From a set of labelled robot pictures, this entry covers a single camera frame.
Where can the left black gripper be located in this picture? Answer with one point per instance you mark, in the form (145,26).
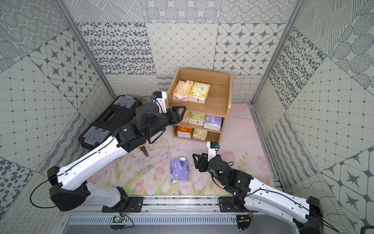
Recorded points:
(171,116)

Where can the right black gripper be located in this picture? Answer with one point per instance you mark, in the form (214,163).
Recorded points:
(202,161)

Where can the purple tissue pack top shelf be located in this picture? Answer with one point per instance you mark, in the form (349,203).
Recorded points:
(179,170)

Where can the purple tissue pack shelf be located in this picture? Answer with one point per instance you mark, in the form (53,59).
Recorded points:
(179,170)
(213,122)

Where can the orange tissue pack top shelf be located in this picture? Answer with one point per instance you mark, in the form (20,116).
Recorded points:
(182,90)

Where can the orange tissue pack shelf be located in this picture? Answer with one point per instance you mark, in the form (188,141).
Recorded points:
(186,116)
(182,90)

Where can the yellow-green tissue pack top shelf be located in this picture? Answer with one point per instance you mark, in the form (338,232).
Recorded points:
(199,92)

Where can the yellow-green tissue pack shelf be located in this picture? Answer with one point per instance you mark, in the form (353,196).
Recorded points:
(197,118)
(199,92)

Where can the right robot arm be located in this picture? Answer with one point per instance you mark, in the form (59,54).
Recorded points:
(250,194)

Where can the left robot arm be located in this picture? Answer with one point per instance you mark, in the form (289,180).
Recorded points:
(70,187)

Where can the bright orange pack bottom shelf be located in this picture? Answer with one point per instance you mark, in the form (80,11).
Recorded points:
(184,132)

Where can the yellow-green tissue pack middle shelf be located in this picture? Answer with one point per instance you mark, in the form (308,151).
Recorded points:
(197,118)

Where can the yellow-green pack bottom shelf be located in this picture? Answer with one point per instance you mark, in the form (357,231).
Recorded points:
(200,134)

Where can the wooden three-tier shelf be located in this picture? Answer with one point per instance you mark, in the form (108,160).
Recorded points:
(218,101)

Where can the purple tissue pack middle shelf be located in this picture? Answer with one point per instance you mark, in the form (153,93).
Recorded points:
(213,122)

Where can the floral table mat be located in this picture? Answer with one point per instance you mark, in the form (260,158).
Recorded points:
(168,168)

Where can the black plastic toolbox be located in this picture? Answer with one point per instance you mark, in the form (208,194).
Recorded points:
(117,114)

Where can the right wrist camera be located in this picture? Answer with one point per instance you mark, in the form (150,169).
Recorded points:
(213,147)

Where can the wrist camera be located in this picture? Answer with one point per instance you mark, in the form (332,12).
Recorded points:
(213,147)
(159,98)

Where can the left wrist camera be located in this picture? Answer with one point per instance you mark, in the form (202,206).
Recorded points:
(159,98)

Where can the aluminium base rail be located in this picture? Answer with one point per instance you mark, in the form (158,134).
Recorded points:
(181,204)

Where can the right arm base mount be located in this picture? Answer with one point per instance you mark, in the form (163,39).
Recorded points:
(226,205)

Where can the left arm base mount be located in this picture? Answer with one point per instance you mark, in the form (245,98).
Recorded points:
(128,205)

